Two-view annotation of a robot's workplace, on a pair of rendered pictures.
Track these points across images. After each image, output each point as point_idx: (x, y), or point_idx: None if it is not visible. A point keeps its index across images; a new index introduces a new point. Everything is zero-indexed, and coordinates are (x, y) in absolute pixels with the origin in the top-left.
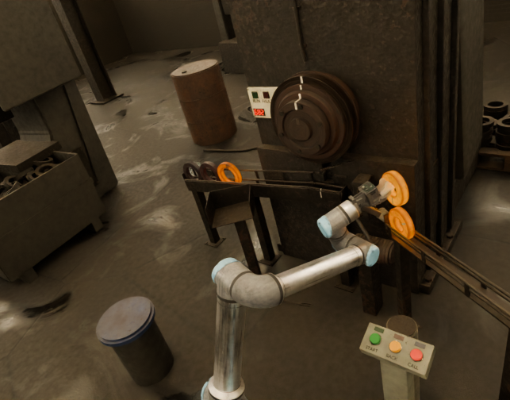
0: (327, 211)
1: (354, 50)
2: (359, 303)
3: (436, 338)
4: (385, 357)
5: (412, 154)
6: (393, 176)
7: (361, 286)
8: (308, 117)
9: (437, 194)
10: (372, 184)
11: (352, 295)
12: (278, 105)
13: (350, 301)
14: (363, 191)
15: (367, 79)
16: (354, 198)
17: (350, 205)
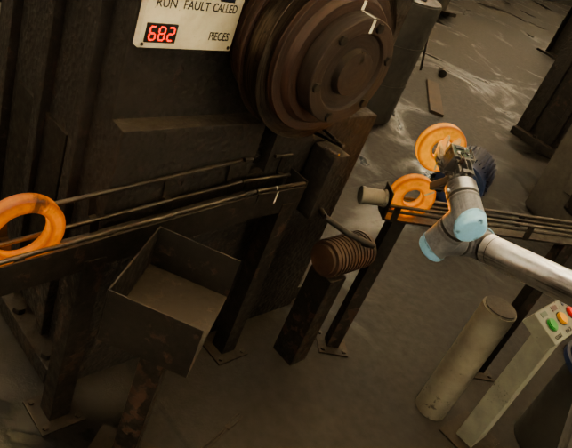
0: (224, 232)
1: None
2: (271, 360)
3: (360, 334)
4: (567, 333)
5: None
6: (458, 130)
7: (311, 324)
8: (372, 49)
9: None
10: (461, 146)
11: (251, 357)
12: (305, 20)
13: (261, 367)
14: (468, 158)
15: None
16: (472, 171)
17: (474, 181)
